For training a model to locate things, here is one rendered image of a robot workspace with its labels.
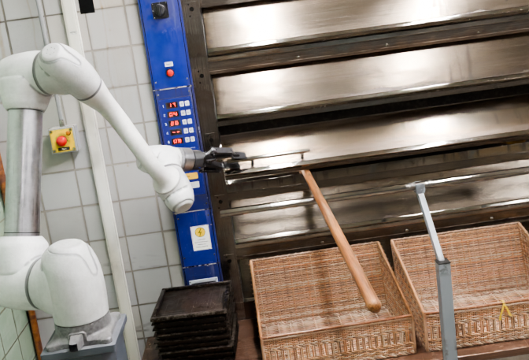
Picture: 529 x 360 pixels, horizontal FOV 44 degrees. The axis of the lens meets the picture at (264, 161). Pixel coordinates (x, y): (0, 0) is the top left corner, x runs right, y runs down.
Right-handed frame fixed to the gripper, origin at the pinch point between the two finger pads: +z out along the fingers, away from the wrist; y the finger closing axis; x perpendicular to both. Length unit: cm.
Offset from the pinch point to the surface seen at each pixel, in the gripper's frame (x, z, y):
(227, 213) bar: 26.3, -15.7, -2.9
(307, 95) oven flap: -13.0, 26.0, -25.8
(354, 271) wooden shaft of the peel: 84, -33, -63
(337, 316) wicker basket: 58, 42, 29
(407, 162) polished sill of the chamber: 19, 65, -23
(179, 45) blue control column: -41.4, -19.8, -19.1
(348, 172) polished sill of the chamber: 13.2, 45.2, -9.8
